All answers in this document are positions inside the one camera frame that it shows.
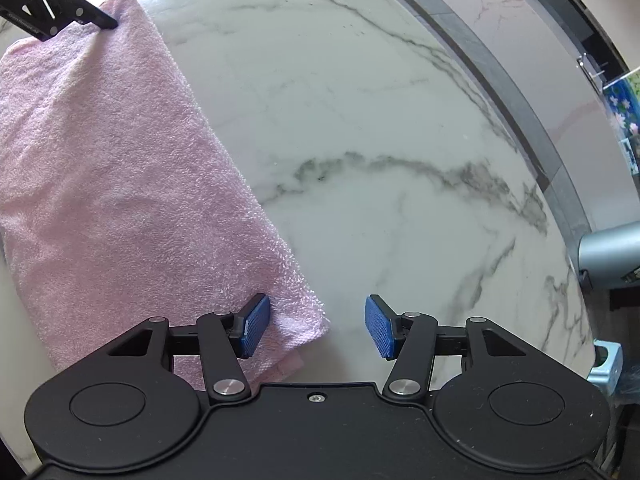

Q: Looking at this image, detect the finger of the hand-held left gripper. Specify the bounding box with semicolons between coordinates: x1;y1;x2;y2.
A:
69;0;119;31

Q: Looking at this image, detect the dark cabinet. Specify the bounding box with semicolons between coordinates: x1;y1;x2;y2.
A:
520;0;632;92

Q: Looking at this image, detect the flower print poster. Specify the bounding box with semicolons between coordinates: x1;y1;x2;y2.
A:
601;67;640;177

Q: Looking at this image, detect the pink towel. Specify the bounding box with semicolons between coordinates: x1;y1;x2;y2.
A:
0;0;332;392

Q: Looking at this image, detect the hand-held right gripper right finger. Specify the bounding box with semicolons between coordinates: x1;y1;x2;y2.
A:
365;294;527;402

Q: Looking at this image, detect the metal handle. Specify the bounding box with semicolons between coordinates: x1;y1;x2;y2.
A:
576;51;610;92

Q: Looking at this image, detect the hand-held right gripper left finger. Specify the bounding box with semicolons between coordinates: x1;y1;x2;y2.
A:
106;293;272;404

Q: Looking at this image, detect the light blue plastic object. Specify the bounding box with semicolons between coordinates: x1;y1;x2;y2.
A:
589;339;625;387

